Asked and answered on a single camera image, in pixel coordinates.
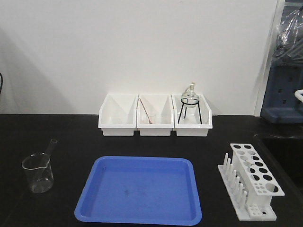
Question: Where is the right white storage bin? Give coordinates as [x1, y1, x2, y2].
[171, 95, 213, 137]

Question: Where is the left white storage bin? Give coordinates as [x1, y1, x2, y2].
[98, 94, 138, 136]

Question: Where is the small clear beaker in bin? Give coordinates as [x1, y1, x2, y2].
[140, 113, 157, 124]

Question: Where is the white storage bin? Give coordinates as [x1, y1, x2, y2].
[136, 94, 174, 136]
[171, 95, 213, 137]
[98, 94, 138, 136]

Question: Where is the glass flask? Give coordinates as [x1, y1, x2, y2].
[181, 82, 199, 115]

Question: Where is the grey-blue pegboard drying rack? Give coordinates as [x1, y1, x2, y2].
[260, 0, 303, 124]

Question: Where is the black lab sink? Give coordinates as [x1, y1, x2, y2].
[255, 133, 303, 192]

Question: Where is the red glass rod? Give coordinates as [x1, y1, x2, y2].
[139, 98, 152, 124]

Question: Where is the clear glass test tube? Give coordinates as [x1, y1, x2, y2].
[45, 139, 58, 161]

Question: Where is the white lab faucet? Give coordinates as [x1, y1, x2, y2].
[294, 89, 303, 103]

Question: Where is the white test tube rack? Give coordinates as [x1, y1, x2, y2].
[218, 143, 285, 221]

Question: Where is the plastic bag of pegs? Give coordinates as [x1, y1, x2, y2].
[273, 0, 303, 64]

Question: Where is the blue plastic tray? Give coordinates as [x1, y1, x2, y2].
[74, 156, 203, 226]

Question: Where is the middle white storage bin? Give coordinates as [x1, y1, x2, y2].
[136, 94, 174, 136]

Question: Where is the clear glass beaker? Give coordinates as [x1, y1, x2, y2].
[21, 153, 54, 194]

